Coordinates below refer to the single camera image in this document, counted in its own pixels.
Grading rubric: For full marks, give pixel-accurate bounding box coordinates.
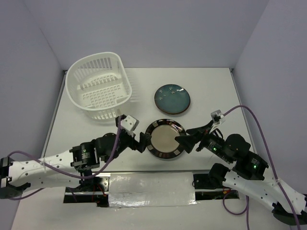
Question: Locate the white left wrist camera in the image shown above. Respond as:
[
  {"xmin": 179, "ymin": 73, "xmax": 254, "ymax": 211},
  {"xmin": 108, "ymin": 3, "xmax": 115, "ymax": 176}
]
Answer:
[{"xmin": 116, "ymin": 115, "xmax": 139, "ymax": 136}]

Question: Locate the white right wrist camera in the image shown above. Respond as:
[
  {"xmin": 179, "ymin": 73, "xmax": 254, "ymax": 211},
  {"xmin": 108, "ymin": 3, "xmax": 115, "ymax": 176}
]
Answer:
[{"xmin": 211, "ymin": 110, "xmax": 225, "ymax": 131}]

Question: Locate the white plastic dish rack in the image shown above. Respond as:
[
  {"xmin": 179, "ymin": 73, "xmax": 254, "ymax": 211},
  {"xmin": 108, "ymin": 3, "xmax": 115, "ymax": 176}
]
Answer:
[{"xmin": 65, "ymin": 52, "xmax": 132, "ymax": 121}]

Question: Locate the black plate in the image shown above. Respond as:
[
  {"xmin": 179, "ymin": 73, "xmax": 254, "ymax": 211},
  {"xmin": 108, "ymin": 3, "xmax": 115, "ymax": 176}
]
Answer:
[{"xmin": 145, "ymin": 119, "xmax": 186, "ymax": 152}]

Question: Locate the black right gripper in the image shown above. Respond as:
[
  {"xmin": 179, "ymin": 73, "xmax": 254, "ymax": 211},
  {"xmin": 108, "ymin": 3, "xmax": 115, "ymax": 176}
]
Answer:
[{"xmin": 173, "ymin": 119, "xmax": 232, "ymax": 162}]

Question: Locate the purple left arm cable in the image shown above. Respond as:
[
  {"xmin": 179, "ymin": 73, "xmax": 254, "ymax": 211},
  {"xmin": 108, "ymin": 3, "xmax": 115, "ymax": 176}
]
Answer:
[{"xmin": 7, "ymin": 115, "xmax": 124, "ymax": 202}]

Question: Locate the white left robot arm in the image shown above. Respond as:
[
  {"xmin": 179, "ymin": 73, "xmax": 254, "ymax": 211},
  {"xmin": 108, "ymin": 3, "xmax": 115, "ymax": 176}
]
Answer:
[{"xmin": 0, "ymin": 129, "xmax": 151, "ymax": 200}]

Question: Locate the beige plate with dark rim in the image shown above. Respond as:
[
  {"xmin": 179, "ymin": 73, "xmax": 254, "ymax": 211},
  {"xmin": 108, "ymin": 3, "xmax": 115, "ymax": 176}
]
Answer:
[{"xmin": 147, "ymin": 145, "xmax": 184, "ymax": 159}]

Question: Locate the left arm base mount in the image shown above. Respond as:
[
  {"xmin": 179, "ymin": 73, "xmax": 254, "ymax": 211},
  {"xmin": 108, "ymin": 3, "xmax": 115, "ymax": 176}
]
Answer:
[{"xmin": 63, "ymin": 173, "xmax": 110, "ymax": 207}]

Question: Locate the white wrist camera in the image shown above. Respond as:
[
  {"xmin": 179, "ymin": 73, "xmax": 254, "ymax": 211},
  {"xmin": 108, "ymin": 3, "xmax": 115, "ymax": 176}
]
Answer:
[
  {"xmin": 116, "ymin": 115, "xmax": 139, "ymax": 136},
  {"xmin": 211, "ymin": 110, "xmax": 225, "ymax": 131}
]

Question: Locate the blue glazed ceramic plate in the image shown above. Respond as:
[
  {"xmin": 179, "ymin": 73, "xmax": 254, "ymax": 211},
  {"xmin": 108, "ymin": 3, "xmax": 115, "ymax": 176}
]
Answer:
[{"xmin": 155, "ymin": 96, "xmax": 191, "ymax": 115}]

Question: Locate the teal plate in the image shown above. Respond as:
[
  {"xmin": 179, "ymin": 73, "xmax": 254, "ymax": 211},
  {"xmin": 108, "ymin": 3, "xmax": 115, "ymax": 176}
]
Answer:
[{"xmin": 154, "ymin": 84, "xmax": 191, "ymax": 115}]

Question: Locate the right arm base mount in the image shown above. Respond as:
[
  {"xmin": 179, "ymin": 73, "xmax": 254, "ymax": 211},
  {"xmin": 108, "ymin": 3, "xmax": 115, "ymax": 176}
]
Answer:
[{"xmin": 192, "ymin": 173, "xmax": 239, "ymax": 201}]

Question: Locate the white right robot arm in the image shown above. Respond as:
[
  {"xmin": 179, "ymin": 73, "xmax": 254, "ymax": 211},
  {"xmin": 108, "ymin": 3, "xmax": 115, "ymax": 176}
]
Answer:
[{"xmin": 175, "ymin": 122, "xmax": 307, "ymax": 226}]

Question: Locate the silver foil tape sheet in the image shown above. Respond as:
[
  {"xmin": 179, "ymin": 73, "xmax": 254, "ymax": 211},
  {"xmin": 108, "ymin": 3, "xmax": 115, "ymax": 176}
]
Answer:
[{"xmin": 108, "ymin": 172, "xmax": 196, "ymax": 208}]

